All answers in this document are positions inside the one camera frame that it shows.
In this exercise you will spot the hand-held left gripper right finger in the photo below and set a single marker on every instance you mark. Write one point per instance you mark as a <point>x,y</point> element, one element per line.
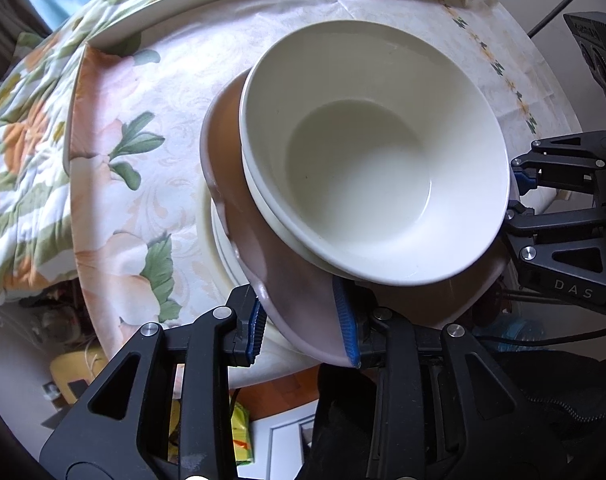
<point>345,320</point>

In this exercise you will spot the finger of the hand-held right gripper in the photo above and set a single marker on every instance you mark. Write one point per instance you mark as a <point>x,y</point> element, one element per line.
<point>568,157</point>
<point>563,260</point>

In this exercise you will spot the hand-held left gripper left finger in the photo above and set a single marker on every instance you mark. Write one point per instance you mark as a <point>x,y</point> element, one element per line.
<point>255,325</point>

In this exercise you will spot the pink bowl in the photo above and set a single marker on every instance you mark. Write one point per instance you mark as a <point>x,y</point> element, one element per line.
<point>293,305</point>

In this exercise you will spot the blue plastic bottle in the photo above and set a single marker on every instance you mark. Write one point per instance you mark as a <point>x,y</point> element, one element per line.
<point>513,327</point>

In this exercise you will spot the yellow green snack packet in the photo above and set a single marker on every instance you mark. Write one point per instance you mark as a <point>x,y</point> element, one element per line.
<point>240,435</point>

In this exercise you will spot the white cabinet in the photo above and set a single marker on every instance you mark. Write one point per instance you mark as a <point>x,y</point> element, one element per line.
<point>283,440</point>

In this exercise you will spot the yellow box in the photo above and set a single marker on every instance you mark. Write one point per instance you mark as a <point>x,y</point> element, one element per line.
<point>68,367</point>

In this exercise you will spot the floral tablecloth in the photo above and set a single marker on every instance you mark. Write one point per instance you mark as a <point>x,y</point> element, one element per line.
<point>148,125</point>

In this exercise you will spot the striped floral blanket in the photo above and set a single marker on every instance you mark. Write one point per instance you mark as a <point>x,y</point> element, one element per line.
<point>18,160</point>

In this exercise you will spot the brown curtain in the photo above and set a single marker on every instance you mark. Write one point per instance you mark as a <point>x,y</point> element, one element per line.
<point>8,25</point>

